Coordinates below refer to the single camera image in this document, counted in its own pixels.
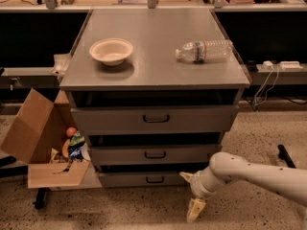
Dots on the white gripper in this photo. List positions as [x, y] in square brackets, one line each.
[199, 185]

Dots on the grey bottom drawer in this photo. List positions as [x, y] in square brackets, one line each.
[141, 179]

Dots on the grey drawer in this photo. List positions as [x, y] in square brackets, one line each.
[141, 179]
[154, 120]
[143, 155]

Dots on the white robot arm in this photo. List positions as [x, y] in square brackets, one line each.
[225, 168]

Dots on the grey middle drawer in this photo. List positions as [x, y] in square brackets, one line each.
[143, 155]

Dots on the grey drawer cabinet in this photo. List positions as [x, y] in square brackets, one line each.
[151, 76]

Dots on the grey top drawer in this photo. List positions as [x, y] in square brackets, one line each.
[154, 120]

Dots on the black floor bar right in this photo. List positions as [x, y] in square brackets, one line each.
[284, 155]

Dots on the green blue snack bag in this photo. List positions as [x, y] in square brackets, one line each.
[75, 146]

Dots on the orange ball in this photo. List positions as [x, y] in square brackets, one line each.
[70, 131]

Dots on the clear plastic water bottle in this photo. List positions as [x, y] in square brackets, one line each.
[202, 51]

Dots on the white power adapter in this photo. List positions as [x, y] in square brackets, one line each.
[267, 64]

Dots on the black stand leg left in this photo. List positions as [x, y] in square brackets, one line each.
[40, 198]

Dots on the white power strip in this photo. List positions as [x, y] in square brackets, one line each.
[290, 65]

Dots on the white paper bowl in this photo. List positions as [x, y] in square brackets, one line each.
[111, 51]

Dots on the brown cardboard box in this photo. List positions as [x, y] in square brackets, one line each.
[38, 128]

